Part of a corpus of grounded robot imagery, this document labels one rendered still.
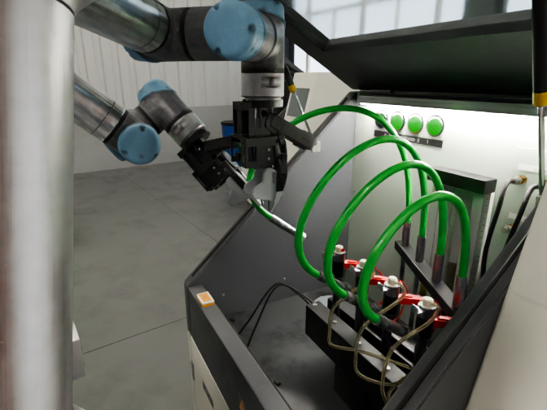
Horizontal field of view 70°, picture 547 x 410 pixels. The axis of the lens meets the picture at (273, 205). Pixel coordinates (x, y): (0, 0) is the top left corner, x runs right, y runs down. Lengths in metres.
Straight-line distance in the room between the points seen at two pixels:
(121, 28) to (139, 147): 0.27
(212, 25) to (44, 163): 0.39
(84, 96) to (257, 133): 0.30
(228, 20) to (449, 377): 0.56
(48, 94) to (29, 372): 0.14
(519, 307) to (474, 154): 0.41
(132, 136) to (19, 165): 0.54
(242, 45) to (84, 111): 0.33
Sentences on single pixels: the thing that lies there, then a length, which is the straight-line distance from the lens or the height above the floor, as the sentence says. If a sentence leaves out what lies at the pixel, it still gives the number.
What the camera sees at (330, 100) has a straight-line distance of 3.80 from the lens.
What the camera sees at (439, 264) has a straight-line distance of 0.83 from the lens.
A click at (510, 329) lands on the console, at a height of 1.16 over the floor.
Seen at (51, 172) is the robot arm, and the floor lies 1.44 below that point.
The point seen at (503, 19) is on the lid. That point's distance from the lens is 0.76.
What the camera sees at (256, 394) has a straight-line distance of 0.77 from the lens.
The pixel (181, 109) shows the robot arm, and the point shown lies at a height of 1.42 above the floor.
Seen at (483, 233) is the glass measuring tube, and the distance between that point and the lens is 0.95.
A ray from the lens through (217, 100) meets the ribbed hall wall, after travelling 7.92.
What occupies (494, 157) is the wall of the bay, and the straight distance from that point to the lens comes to 0.92.
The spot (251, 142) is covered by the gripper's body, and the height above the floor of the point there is 1.38.
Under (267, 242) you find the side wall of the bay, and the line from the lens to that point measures 1.13.
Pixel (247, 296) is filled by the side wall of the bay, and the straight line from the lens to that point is 1.18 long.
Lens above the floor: 1.48
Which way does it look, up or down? 18 degrees down
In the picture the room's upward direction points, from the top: straight up
